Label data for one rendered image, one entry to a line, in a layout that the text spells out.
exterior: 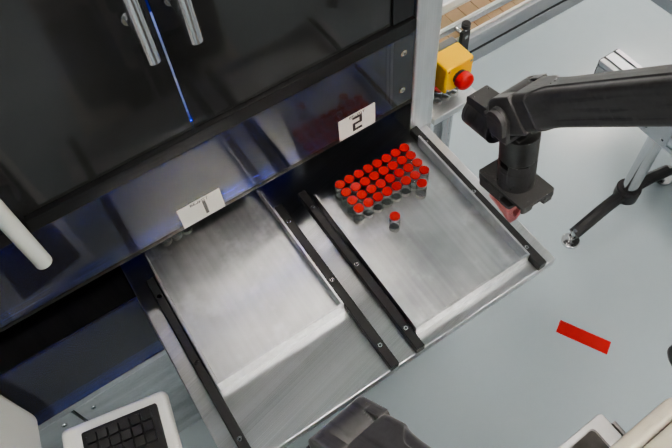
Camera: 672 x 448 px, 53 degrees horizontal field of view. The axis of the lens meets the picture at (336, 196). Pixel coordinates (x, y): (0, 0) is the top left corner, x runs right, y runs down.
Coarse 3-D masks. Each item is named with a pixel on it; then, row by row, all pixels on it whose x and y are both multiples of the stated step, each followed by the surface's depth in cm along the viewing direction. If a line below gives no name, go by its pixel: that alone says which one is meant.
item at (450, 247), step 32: (448, 192) 137; (352, 224) 134; (384, 224) 134; (416, 224) 133; (448, 224) 133; (480, 224) 132; (384, 256) 130; (416, 256) 129; (448, 256) 129; (480, 256) 129; (512, 256) 128; (384, 288) 123; (416, 288) 126; (448, 288) 125; (480, 288) 123; (416, 320) 122
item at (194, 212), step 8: (216, 192) 120; (200, 200) 119; (208, 200) 121; (216, 200) 122; (184, 208) 118; (192, 208) 120; (200, 208) 121; (208, 208) 123; (216, 208) 124; (184, 216) 120; (192, 216) 121; (200, 216) 123; (184, 224) 122; (192, 224) 123
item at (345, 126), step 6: (366, 108) 129; (372, 108) 130; (354, 114) 128; (366, 114) 130; (372, 114) 131; (342, 120) 127; (348, 120) 128; (354, 120) 129; (366, 120) 132; (372, 120) 133; (342, 126) 128; (348, 126) 130; (366, 126) 133; (342, 132) 130; (348, 132) 131; (354, 132) 132; (342, 138) 131
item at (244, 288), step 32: (256, 192) 139; (224, 224) 136; (256, 224) 135; (160, 256) 132; (192, 256) 132; (224, 256) 132; (256, 256) 131; (288, 256) 131; (192, 288) 128; (224, 288) 128; (256, 288) 127; (288, 288) 127; (320, 288) 127; (192, 320) 125; (224, 320) 124; (256, 320) 124; (288, 320) 124; (320, 320) 121; (224, 352) 121; (256, 352) 121; (224, 384) 116
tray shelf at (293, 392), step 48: (336, 144) 145; (384, 144) 145; (288, 192) 139; (528, 240) 130; (144, 288) 129; (336, 336) 122; (384, 336) 121; (432, 336) 121; (192, 384) 118; (240, 384) 118; (288, 384) 117; (336, 384) 117; (288, 432) 113
